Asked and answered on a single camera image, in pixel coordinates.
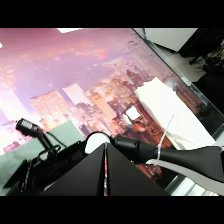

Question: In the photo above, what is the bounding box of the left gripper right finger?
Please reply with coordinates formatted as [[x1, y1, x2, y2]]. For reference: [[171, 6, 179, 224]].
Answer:
[[106, 143, 170, 197]]

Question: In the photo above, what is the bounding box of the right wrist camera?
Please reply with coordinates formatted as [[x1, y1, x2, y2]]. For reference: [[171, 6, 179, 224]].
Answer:
[[15, 117, 63, 158]]

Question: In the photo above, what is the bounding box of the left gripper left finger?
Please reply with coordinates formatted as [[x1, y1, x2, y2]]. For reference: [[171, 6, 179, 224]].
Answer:
[[40, 143, 107, 197]]

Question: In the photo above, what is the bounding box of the white garment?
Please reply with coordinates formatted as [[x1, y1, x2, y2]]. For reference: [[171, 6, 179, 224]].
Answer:
[[134, 76, 218, 152]]

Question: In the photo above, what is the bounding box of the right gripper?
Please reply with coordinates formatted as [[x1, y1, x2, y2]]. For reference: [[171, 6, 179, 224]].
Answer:
[[3, 139, 89, 197]]

